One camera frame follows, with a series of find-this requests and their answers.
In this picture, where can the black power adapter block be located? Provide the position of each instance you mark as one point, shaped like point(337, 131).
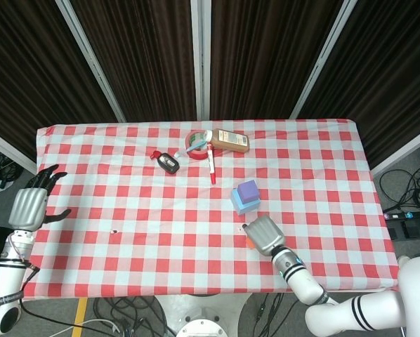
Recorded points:
point(412, 230)

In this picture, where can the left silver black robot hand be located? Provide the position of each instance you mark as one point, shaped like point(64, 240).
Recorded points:
point(27, 209)

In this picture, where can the large blue foam cube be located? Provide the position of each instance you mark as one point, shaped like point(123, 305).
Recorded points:
point(247, 208)

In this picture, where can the blue toothbrush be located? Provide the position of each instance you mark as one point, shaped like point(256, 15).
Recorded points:
point(189, 149)

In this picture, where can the black bottle with red cap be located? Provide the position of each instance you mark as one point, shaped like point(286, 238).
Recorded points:
point(168, 163)

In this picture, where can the small orange foam cube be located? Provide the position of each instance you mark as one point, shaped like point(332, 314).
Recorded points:
point(249, 243)

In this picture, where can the red tape roll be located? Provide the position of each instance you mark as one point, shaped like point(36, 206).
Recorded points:
point(198, 154)

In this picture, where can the red white checkered tablecloth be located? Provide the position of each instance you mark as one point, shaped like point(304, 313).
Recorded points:
point(143, 245)

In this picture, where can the black power strip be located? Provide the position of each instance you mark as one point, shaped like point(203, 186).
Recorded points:
point(406, 215)

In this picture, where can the dark curtain partition panel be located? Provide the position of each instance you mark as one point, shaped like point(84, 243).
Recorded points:
point(27, 70)
point(143, 52)
point(266, 52)
point(389, 70)

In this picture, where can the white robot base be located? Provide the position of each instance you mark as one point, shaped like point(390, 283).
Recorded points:
point(203, 312)

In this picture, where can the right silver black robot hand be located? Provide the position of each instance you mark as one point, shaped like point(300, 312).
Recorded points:
point(264, 235)

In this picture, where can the red whiteboard marker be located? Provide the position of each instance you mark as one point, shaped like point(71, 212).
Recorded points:
point(211, 165)

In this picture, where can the brown juice bottle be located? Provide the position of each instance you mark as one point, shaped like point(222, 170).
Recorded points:
point(231, 140)

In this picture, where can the purple foam cube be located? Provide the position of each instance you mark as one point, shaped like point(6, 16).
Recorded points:
point(248, 191)

